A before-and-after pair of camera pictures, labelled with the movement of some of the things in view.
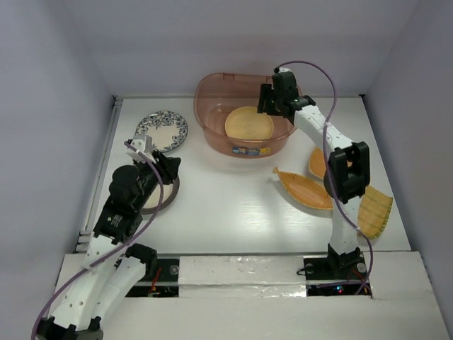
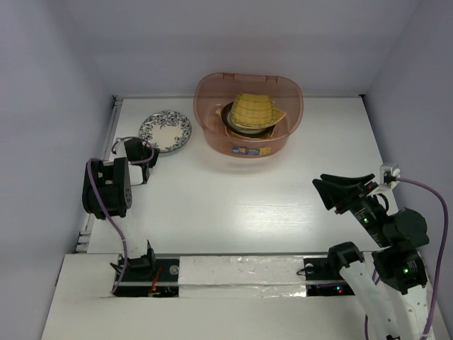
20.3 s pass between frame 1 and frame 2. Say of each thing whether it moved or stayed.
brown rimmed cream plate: moved
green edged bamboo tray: moved
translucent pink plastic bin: stayed
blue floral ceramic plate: stayed
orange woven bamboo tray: moved
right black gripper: moved
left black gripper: moved
